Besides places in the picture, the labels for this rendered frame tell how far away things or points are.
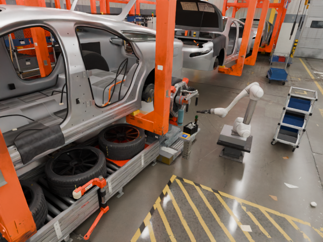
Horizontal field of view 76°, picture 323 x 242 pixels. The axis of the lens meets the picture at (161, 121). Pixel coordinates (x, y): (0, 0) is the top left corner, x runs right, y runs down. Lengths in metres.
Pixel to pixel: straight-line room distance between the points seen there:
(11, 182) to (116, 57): 3.96
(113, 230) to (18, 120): 1.69
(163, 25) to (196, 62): 3.24
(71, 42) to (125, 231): 2.00
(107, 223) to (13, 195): 1.17
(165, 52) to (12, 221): 2.08
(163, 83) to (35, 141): 1.52
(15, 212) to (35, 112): 1.57
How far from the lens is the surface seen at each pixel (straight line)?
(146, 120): 3.02
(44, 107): 3.15
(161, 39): 2.57
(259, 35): 8.41
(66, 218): 2.31
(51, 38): 6.32
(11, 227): 1.88
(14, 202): 1.77
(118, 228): 2.54
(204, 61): 5.71
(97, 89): 3.45
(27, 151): 2.26
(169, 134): 3.58
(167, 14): 2.53
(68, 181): 2.41
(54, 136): 2.36
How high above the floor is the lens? 2.05
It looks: 27 degrees down
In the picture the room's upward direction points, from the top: 3 degrees clockwise
